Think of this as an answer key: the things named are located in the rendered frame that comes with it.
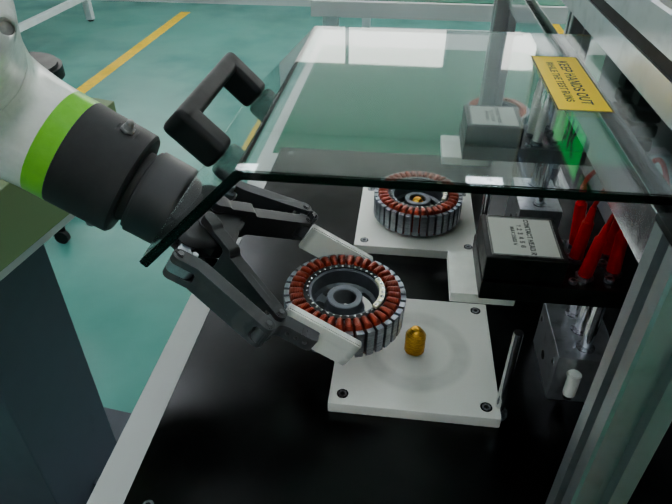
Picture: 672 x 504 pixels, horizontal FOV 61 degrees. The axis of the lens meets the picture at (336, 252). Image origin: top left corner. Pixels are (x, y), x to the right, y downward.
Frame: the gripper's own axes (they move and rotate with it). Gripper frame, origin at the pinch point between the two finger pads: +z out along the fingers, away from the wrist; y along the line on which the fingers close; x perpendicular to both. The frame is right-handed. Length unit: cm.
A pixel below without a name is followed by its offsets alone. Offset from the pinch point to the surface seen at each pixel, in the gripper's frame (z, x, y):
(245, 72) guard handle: -16.7, 14.9, 1.8
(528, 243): 8.7, 14.8, 0.8
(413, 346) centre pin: 8.2, -0.3, 1.0
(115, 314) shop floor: -24, -113, -80
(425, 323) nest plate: 9.9, -0.8, -3.7
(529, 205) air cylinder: 18.1, 8.8, -21.6
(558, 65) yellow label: 0.4, 26.6, 1.4
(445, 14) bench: 20, -5, -157
